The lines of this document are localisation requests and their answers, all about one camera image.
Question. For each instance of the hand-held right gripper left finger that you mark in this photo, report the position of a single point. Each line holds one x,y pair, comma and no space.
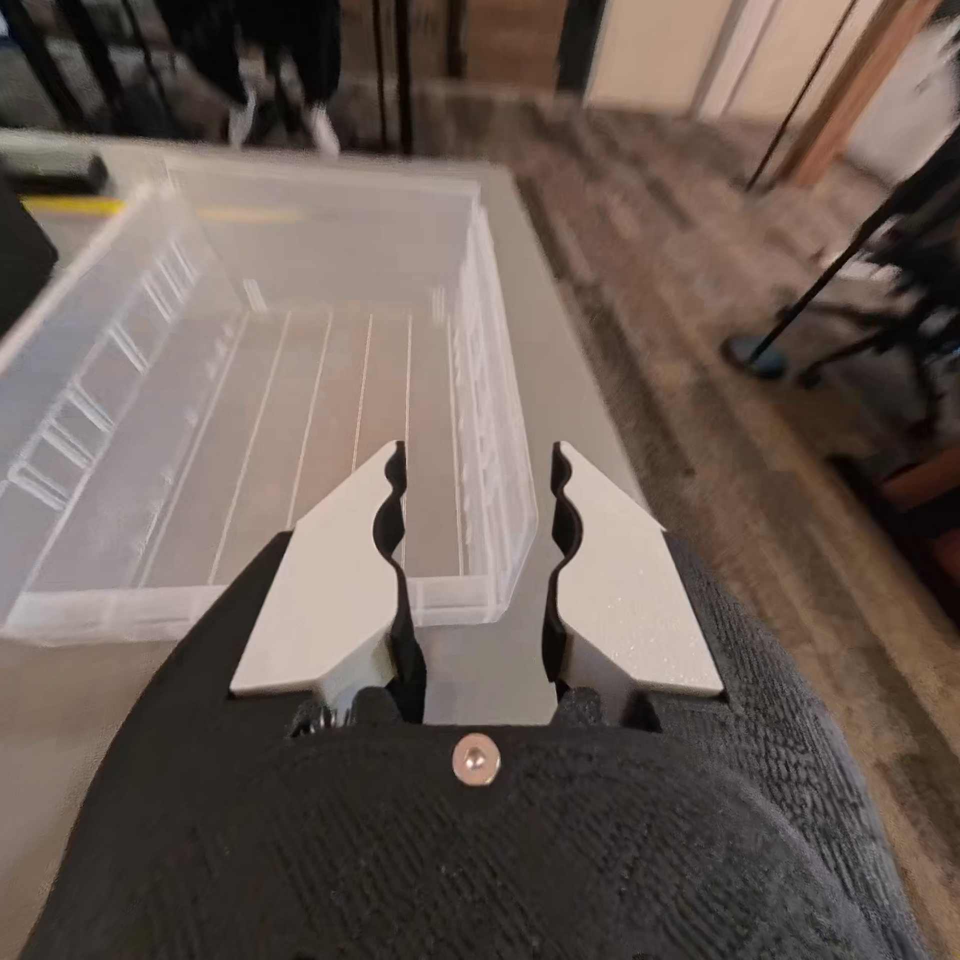
322,600

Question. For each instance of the black tripod stand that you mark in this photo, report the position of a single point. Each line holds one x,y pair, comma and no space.
757,360

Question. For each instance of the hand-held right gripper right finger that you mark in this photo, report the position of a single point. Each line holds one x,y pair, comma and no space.
637,600

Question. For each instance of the dark red-brown box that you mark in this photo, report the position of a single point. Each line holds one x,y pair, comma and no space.
922,480

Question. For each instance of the black floor pole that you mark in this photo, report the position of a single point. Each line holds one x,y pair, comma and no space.
405,75

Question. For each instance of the large clear plastic bin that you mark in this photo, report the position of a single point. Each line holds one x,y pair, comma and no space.
300,390

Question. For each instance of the black flat device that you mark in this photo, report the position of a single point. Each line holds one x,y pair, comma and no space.
52,174

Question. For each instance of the wooden post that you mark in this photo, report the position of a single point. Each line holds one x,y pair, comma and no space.
862,90

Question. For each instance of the yellow tape strip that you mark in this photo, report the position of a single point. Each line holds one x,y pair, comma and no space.
75,206

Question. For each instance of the black drawer cabinet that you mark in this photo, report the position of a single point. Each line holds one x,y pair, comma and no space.
22,255

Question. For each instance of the thin black stanchion pole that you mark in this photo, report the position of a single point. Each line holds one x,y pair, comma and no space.
802,94

